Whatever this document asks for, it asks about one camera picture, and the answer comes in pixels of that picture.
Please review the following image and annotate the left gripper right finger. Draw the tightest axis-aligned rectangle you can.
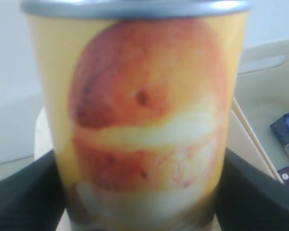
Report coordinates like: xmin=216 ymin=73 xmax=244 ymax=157
xmin=215 ymin=149 xmax=289 ymax=231

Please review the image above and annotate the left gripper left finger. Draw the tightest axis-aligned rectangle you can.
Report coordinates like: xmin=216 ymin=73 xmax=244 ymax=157
xmin=0 ymin=151 xmax=66 ymax=231

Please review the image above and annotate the yellow chips can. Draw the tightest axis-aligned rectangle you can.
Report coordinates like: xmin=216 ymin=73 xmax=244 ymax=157
xmin=21 ymin=0 xmax=250 ymax=231

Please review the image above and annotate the cream bin with triangle mark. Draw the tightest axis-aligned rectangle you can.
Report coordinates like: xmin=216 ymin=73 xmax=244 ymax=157
xmin=32 ymin=108 xmax=65 ymax=231

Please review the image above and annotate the cream bin with square mark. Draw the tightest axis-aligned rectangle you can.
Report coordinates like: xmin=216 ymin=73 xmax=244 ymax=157
xmin=227 ymin=39 xmax=289 ymax=182

